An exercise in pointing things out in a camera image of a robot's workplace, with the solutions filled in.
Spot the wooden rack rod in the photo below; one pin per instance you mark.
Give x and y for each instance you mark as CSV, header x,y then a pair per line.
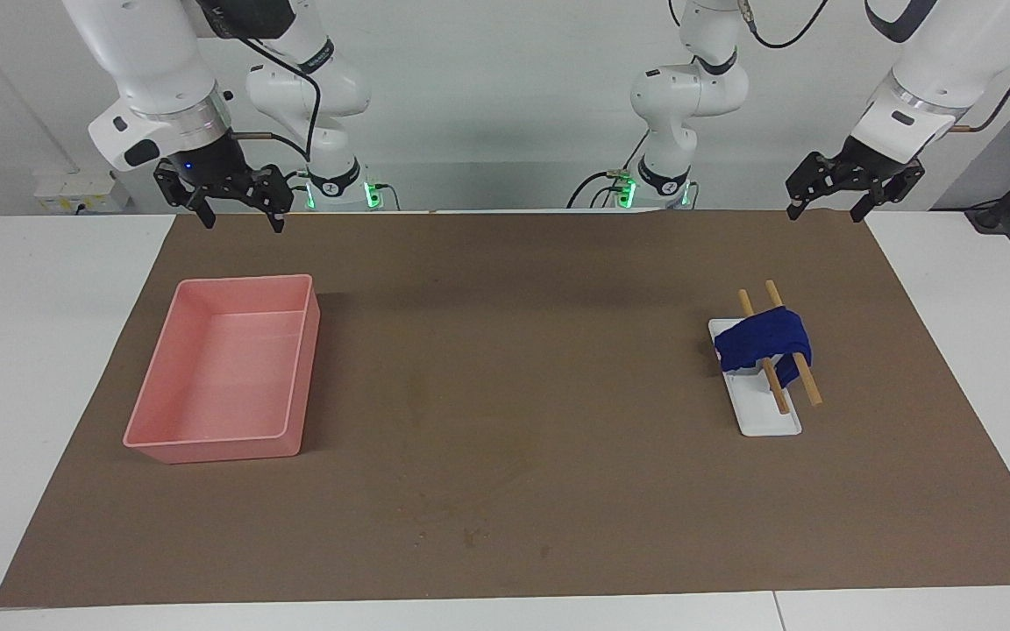
x,y
810,390
781,394

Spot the white towel rack base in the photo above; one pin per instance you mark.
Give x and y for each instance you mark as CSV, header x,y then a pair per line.
x,y
764,416

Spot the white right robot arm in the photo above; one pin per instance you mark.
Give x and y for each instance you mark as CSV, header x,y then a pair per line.
x,y
154,61

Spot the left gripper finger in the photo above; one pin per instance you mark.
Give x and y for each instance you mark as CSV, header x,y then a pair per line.
x,y
799,202
869,203

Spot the blue towel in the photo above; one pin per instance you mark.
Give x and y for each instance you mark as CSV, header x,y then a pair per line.
x,y
764,342

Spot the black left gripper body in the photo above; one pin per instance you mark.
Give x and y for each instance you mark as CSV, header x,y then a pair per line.
x,y
860,166

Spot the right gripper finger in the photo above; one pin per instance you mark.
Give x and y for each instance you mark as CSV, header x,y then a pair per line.
x,y
202,210
277,215

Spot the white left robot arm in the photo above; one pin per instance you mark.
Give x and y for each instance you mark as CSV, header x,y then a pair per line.
x,y
689,88

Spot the brown table mat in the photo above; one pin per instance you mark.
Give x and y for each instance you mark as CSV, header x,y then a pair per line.
x,y
514,350

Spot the pink plastic bin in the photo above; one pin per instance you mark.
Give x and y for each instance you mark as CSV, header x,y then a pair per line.
x,y
224,377

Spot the white power socket box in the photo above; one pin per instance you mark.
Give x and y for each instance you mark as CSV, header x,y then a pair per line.
x,y
75,191

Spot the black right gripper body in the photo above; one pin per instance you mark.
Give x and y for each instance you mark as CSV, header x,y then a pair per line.
x,y
211,171

